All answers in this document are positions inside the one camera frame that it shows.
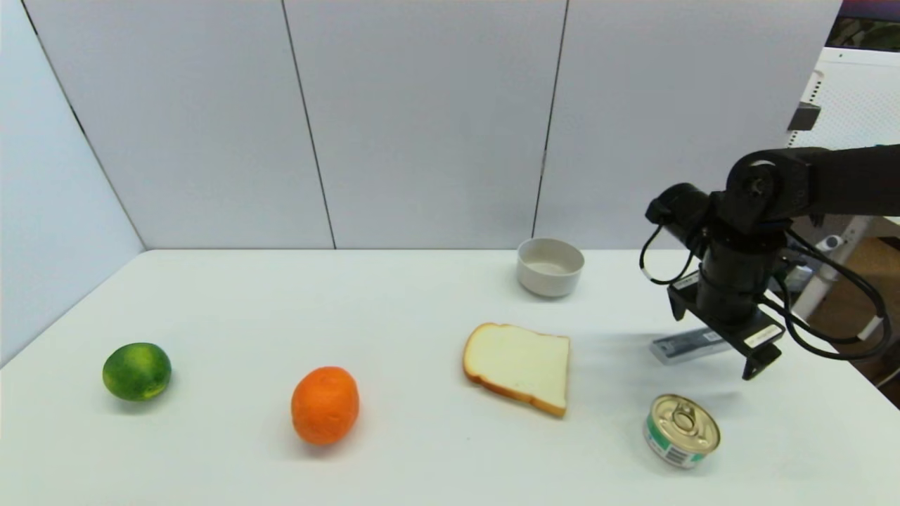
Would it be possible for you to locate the white bread slice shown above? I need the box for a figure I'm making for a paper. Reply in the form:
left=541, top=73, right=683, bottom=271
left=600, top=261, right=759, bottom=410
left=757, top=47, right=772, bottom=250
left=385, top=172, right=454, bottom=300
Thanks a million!
left=462, top=322, right=571, bottom=418

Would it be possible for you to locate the black camera cable loop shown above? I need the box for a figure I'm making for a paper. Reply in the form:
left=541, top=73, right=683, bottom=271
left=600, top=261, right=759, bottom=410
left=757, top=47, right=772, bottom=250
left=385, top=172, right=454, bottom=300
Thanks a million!
left=638, top=223, right=698, bottom=287

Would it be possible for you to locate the black clip on pegboard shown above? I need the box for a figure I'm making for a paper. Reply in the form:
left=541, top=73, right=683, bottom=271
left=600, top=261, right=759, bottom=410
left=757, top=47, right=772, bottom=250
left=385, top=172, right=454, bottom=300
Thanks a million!
left=787, top=103, right=821, bottom=132

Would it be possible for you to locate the orange fruit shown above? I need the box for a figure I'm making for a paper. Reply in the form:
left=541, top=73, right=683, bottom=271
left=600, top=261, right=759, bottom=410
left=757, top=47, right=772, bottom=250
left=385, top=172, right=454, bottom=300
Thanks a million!
left=290, top=365, right=360, bottom=446

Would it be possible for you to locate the dark screen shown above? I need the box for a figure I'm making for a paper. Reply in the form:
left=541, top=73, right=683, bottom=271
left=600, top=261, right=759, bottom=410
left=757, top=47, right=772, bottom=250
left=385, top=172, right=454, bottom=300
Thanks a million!
left=826, top=0, right=900, bottom=51

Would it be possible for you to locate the white pegboard panel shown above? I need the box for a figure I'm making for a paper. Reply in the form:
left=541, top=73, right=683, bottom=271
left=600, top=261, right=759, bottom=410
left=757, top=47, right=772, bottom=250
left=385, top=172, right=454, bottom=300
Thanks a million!
left=731, top=46, right=900, bottom=292

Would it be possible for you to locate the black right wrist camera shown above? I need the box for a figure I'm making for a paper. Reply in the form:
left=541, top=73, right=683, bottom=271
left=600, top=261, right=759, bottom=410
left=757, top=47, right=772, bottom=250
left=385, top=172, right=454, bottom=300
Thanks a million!
left=645, top=182, right=713, bottom=247

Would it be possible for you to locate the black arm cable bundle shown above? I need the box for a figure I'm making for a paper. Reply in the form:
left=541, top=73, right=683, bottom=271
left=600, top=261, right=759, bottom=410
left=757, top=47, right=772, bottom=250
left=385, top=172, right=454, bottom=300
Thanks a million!
left=759, top=226, right=892, bottom=363

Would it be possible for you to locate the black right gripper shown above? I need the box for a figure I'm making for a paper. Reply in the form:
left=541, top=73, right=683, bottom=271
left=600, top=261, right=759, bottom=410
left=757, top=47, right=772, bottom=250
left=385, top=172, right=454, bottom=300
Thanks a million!
left=667, top=238, right=786, bottom=381

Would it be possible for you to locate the small grey bowl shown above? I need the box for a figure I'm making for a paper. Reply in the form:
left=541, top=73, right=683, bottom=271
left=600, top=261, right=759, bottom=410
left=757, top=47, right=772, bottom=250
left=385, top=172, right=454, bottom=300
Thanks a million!
left=517, top=238, right=586, bottom=298

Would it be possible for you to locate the tin can with pull tab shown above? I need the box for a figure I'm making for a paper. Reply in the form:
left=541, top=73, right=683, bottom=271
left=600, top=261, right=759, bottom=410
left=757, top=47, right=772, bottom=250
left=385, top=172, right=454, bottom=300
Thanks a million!
left=643, top=394, right=721, bottom=470

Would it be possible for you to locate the dark plastic case with barcode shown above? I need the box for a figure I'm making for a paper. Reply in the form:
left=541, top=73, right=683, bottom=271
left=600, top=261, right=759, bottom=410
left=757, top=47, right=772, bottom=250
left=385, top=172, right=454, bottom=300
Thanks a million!
left=650, top=327, right=735, bottom=365

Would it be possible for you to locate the green lime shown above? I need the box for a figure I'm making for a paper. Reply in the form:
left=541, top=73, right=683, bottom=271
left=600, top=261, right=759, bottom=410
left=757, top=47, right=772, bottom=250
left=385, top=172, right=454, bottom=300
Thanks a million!
left=102, top=342, right=172, bottom=402

